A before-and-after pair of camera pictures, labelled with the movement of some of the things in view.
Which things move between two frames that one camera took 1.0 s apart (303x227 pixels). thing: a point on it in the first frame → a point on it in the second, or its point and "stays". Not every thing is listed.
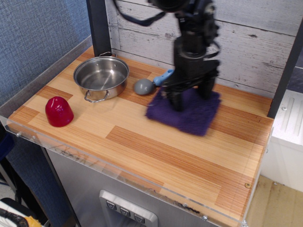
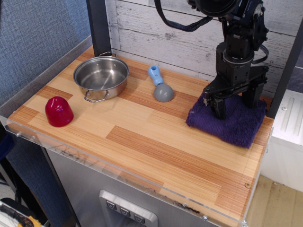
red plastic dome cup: x=58 y=111 stays
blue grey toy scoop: x=144 y=86 → x=162 y=92
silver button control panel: x=117 y=211 stays
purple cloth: x=197 y=114 → x=240 y=127
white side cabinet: x=283 y=161 stays
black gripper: x=191 y=68 → x=232 y=78
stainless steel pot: x=102 y=77 stays
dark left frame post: x=98 y=25 stays
